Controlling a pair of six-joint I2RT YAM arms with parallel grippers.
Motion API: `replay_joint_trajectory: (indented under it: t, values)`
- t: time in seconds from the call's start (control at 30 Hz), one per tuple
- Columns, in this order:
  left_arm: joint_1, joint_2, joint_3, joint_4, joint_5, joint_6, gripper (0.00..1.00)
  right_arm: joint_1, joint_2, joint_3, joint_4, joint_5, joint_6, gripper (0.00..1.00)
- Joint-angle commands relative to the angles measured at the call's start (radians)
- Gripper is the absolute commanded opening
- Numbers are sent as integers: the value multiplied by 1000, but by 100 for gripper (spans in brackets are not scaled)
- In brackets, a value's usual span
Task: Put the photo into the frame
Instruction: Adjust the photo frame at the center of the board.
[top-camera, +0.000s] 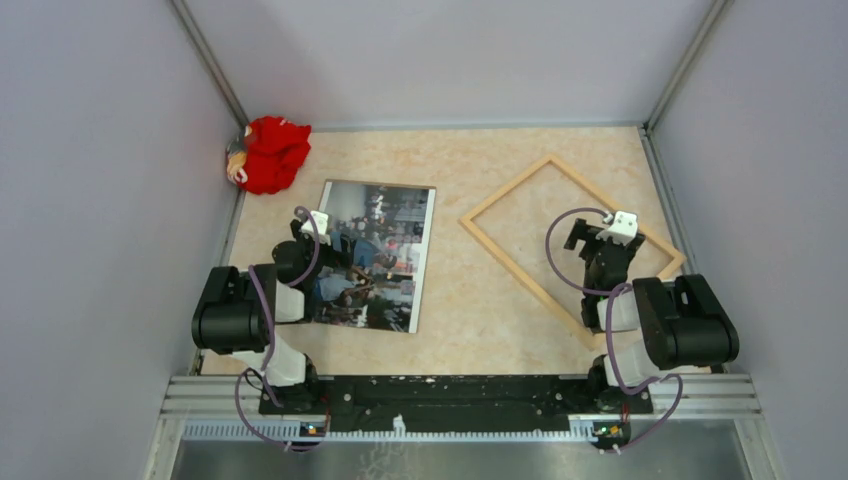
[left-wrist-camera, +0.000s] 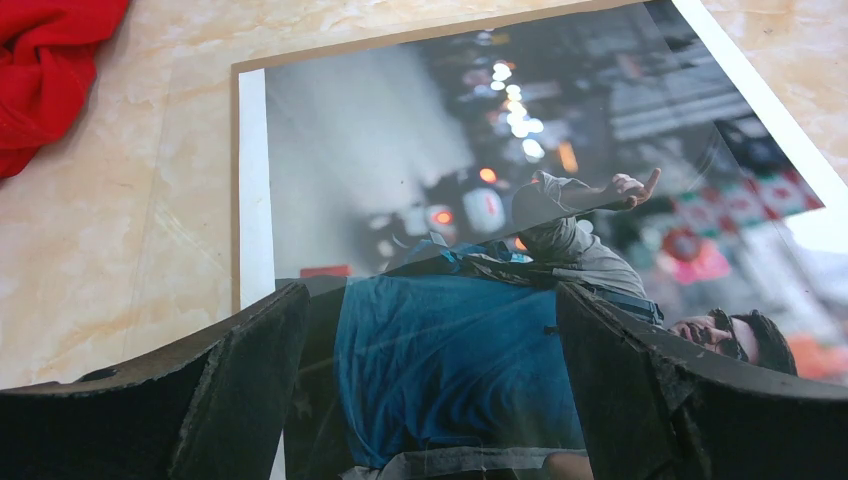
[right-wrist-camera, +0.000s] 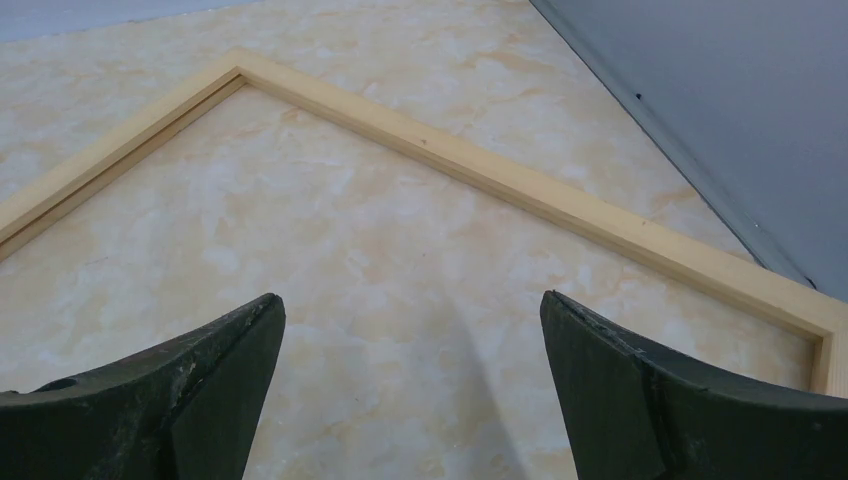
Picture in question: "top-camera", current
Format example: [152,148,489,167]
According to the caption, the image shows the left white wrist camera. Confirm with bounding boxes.
[300,211,332,245]

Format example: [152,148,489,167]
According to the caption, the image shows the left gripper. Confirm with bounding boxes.
[290,220,356,287]

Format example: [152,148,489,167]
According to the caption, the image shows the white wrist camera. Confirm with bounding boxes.
[300,211,332,245]
[595,210,639,246]

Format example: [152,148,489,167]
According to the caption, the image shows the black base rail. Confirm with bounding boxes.
[259,375,653,433]

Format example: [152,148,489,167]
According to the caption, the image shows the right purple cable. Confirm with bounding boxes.
[545,207,684,454]

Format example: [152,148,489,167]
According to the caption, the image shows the red cloth doll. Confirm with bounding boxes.
[226,116,312,195]

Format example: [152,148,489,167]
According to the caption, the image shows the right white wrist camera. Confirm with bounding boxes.
[595,210,639,246]

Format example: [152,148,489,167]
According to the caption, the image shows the printed photo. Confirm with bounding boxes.
[314,180,437,334]

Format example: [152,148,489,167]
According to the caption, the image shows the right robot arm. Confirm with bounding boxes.
[564,213,740,412]

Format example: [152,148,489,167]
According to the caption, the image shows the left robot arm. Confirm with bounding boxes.
[191,220,356,414]

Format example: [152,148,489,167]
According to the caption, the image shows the wooden picture frame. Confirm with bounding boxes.
[459,154,686,351]

